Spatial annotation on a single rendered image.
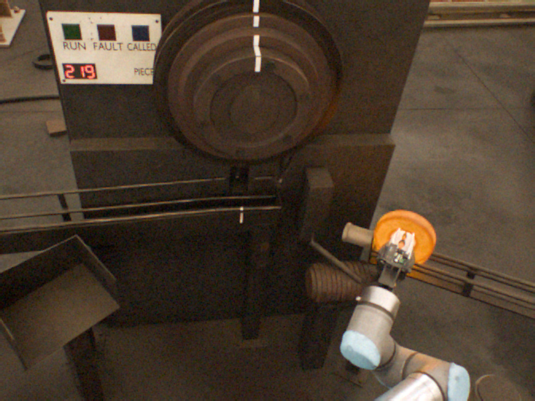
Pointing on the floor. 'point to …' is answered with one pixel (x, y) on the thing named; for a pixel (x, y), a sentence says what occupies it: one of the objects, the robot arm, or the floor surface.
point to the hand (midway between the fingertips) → (406, 232)
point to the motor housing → (328, 305)
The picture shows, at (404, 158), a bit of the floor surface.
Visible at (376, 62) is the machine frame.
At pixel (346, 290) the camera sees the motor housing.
